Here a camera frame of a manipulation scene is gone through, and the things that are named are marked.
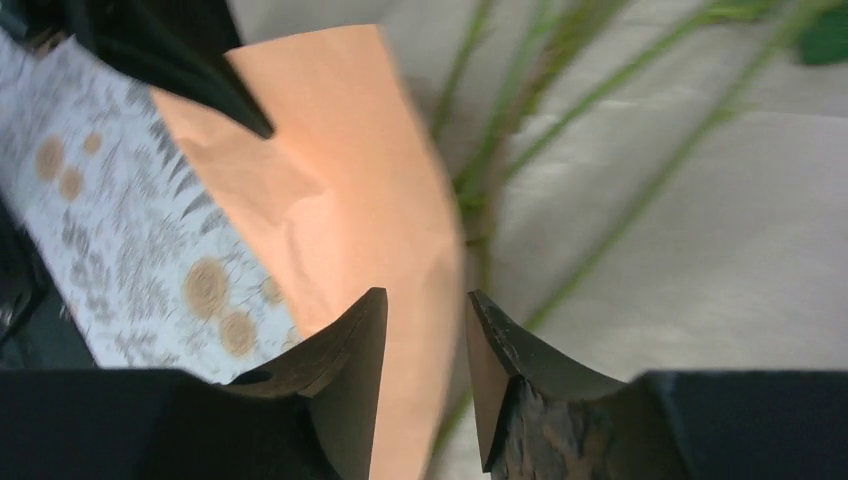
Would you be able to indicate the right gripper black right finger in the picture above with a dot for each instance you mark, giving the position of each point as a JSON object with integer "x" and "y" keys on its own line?
{"x": 531, "y": 402}

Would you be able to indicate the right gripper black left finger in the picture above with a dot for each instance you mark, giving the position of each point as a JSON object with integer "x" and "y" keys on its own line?
{"x": 337, "y": 371}

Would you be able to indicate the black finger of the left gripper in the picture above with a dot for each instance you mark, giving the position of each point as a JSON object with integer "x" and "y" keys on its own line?
{"x": 175, "y": 45}

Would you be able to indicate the tan wrapping paper sheet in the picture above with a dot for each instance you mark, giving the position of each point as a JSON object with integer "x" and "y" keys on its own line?
{"x": 348, "y": 195}

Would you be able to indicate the pink fake flower bunch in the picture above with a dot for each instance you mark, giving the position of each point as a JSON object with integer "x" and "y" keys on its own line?
{"x": 680, "y": 198}

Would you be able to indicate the floral patterned table mat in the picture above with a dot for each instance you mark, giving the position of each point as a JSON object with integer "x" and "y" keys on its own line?
{"x": 149, "y": 266}

